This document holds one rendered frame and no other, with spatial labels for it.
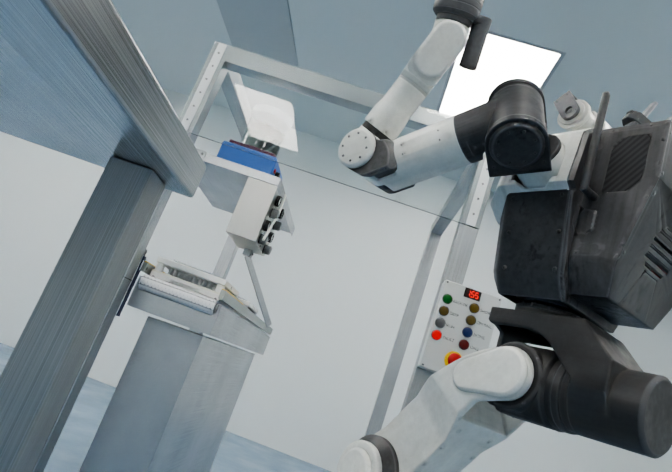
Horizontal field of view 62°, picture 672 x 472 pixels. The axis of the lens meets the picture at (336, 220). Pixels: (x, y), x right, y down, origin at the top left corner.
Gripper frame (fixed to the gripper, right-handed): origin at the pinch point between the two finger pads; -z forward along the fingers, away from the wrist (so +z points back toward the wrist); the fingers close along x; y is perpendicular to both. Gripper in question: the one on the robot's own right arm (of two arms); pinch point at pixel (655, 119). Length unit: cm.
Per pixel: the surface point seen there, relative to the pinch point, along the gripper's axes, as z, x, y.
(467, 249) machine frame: 47, 6, 38
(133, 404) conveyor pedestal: 153, 49, 58
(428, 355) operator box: 80, -3, 28
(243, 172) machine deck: 76, 76, 54
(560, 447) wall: 37, -222, 355
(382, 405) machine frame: 104, -30, 140
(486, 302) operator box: 57, -6, 30
